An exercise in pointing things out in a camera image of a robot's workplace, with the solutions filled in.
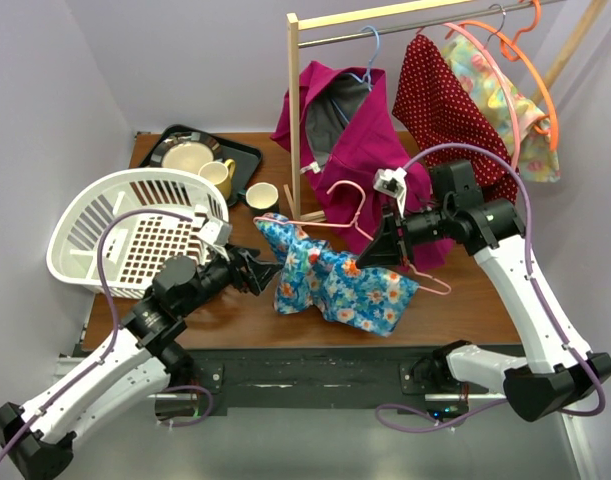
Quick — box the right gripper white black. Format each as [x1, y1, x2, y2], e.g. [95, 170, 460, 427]
[356, 198, 454, 268]

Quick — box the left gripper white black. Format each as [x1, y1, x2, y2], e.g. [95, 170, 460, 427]
[179, 241, 282, 315]

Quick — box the blue floral cloth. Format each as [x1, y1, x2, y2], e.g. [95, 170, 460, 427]
[254, 214, 419, 337]

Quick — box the pink wire hanger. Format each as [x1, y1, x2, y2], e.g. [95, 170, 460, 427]
[254, 180, 452, 296]

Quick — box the magenta cloth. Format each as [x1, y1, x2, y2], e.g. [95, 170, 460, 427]
[270, 59, 454, 274]

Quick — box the red polka dot skirt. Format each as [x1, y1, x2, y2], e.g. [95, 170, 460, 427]
[392, 34, 518, 203]

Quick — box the blue wire hanger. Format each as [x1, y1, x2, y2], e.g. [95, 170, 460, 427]
[331, 25, 381, 125]

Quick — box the pink plastic hanger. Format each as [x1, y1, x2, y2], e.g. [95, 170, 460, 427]
[393, 23, 521, 168]

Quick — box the floral pastel skirt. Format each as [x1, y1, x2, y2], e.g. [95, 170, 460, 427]
[441, 35, 561, 183]

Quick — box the orange plastic hanger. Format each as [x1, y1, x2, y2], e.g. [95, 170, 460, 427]
[444, 1, 559, 151]

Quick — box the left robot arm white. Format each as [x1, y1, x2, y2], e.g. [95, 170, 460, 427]
[0, 219, 281, 479]

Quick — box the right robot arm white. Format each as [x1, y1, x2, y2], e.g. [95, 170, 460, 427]
[357, 160, 611, 422]

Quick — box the black mug cream inside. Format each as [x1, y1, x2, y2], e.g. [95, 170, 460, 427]
[237, 182, 280, 219]

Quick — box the yellow mug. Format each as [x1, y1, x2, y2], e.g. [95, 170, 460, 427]
[198, 159, 236, 200]

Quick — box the black tray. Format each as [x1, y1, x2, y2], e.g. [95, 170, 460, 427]
[137, 124, 263, 207]

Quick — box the white laundry basket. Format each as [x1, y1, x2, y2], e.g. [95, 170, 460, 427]
[46, 168, 229, 299]

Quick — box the cream plate black rim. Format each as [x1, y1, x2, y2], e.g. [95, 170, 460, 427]
[149, 131, 224, 174]

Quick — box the wooden clothes rack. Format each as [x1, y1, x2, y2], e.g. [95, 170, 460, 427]
[283, 0, 611, 229]

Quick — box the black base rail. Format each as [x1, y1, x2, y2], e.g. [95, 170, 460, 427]
[134, 344, 491, 419]

